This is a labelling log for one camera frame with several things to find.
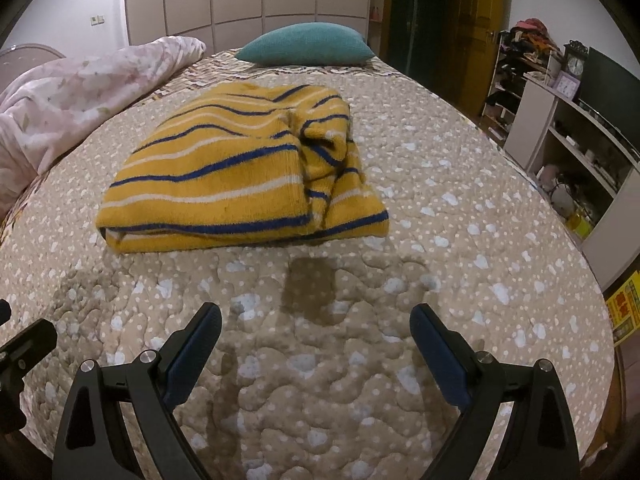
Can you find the yellow printed sign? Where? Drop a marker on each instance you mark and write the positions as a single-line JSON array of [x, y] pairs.
[[625, 310]]

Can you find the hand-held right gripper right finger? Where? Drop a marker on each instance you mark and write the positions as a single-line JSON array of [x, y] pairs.
[[440, 355]]

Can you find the beige dotted quilt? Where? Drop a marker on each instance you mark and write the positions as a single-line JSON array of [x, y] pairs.
[[450, 185]]

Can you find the wooden door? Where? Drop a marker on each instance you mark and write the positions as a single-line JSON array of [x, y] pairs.
[[475, 35]]

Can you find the yellow bottle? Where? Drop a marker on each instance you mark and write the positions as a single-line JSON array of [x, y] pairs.
[[581, 221]]

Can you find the pink floral duvet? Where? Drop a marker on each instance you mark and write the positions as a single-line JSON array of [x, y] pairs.
[[75, 95]]

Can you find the yellow striped sweater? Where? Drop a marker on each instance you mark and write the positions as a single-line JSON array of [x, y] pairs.
[[210, 180]]

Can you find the pink plush toy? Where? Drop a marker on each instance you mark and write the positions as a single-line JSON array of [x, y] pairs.
[[547, 172]]

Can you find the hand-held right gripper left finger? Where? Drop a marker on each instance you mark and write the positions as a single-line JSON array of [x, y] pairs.
[[192, 350]]

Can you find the cluttered shoe rack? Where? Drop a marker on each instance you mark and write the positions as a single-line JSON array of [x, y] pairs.
[[515, 65]]

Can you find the teal pillow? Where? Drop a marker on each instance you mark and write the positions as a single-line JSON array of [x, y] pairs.
[[305, 42]]

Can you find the black television screen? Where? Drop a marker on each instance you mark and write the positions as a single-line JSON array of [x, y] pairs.
[[615, 90]]

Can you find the wall light switch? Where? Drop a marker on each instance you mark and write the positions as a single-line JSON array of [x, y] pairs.
[[98, 20]]

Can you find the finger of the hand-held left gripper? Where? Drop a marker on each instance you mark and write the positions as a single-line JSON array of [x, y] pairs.
[[32, 337]]

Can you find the dark ornate table clock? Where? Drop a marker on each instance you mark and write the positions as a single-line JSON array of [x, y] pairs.
[[576, 62]]

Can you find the white shelf cabinet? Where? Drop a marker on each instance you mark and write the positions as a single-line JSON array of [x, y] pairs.
[[535, 115]]

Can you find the small purple clock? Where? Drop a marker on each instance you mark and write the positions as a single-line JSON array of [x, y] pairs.
[[567, 85]]

